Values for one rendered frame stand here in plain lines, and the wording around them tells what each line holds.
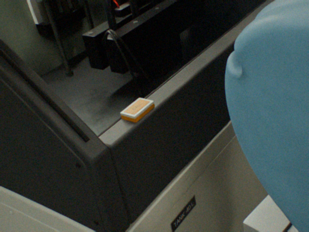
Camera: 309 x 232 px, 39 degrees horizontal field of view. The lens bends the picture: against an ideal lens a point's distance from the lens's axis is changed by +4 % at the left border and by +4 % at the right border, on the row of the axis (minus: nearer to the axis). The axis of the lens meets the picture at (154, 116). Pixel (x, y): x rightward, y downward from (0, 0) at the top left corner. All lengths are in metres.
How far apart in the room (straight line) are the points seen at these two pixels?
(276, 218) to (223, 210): 0.59
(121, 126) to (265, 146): 0.51
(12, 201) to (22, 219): 0.05
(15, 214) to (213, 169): 0.41
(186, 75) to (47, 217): 0.36
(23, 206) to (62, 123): 0.30
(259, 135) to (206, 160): 0.71
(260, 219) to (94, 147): 0.28
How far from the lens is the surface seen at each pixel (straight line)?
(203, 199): 0.90
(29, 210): 0.87
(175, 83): 0.75
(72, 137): 0.61
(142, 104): 0.68
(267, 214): 0.43
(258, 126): 0.16
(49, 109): 0.62
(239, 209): 1.08
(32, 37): 1.18
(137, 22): 0.97
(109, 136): 0.64
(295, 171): 0.16
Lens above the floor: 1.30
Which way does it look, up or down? 32 degrees down
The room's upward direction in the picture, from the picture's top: 11 degrees counter-clockwise
